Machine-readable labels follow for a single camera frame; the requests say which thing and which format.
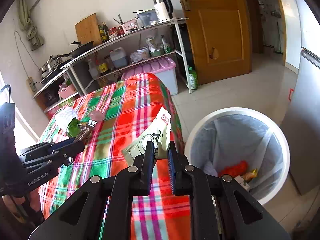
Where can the white oil jug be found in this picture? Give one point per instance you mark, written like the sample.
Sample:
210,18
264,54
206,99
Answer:
119,58

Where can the wooden cutting board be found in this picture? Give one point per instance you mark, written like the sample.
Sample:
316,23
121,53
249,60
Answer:
87,30

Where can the red yellow snack wrapper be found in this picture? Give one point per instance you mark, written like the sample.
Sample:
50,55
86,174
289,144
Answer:
235,170

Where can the white green snack packet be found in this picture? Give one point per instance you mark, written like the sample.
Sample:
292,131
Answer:
158,133

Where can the white electric kettle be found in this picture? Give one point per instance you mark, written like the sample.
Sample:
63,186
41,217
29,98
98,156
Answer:
163,9

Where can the green plastic bottle on floor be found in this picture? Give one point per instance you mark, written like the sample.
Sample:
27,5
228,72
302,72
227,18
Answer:
193,78

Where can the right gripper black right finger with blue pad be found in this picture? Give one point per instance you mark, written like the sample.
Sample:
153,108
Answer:
220,207

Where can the beige green snack bag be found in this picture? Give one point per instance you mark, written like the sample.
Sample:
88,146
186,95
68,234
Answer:
74,128

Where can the white metal kitchen shelf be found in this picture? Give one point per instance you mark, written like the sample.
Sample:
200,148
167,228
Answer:
83,73

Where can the pink utensil holder box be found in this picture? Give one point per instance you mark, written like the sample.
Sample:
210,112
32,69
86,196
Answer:
130,26

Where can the dark brown candy bar wrapper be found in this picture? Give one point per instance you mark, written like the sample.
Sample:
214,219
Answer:
85,131

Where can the white lidded tub on shelf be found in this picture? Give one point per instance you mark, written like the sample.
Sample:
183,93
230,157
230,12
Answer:
144,53

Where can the clear plastic cup pink lid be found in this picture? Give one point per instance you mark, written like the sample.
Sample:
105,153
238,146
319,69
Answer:
97,116

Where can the black frying pan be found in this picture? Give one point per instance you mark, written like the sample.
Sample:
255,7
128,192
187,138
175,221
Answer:
79,50

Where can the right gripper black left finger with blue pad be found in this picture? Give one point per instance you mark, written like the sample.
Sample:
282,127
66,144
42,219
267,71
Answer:
102,207

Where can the wooden door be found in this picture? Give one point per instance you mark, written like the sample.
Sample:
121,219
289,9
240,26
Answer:
220,38

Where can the white round trash bin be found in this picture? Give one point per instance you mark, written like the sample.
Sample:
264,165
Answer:
261,117

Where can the pink plastic basket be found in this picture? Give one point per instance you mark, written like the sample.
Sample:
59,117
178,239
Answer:
66,90

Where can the steel pot with lid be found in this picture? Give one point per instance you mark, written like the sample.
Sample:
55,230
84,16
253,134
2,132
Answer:
50,65

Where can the translucent trash bin liner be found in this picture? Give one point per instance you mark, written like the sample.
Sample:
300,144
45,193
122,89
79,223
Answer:
226,140

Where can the red lid jar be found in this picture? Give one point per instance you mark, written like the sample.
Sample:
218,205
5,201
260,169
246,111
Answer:
113,33

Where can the grey clear container on shelf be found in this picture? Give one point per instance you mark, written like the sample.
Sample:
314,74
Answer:
146,18

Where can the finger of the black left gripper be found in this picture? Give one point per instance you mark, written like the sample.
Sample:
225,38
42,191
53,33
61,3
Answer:
60,154
44,148

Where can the person's left hand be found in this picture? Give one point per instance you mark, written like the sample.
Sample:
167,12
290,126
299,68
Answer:
25,208

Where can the hanging grey-green cloth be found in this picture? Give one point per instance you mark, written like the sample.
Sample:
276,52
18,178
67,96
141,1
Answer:
28,26

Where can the white power strip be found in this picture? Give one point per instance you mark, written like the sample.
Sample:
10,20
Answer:
31,85

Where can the white foam fruit net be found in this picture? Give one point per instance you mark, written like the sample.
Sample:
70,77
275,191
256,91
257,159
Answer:
66,117

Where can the dark soy sauce bottle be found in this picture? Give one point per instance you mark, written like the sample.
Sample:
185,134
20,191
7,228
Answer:
105,28

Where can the yellow label sauce bottle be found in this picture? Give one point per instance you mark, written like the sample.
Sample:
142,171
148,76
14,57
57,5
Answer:
101,64

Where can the storage box with pink lid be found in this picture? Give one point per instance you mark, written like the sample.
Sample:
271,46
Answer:
163,68

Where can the silver refrigerator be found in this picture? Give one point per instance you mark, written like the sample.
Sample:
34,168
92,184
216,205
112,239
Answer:
301,122

